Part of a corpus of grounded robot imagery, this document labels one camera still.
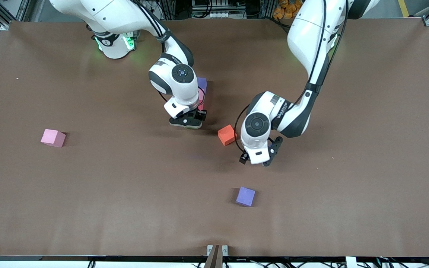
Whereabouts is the orange foam block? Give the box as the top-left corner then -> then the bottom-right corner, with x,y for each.
217,124 -> 238,146

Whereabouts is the lavender foam block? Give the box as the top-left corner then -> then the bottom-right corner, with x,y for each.
235,186 -> 256,207

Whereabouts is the metal equipment rack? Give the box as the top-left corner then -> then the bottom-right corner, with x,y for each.
190,0 -> 274,19

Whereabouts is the large table cover sheet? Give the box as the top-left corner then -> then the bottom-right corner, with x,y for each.
0,18 -> 429,258

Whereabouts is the pile of orange fruit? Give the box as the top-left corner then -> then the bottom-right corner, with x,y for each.
273,0 -> 302,20

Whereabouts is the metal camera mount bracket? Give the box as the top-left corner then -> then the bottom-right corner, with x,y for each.
204,245 -> 228,268

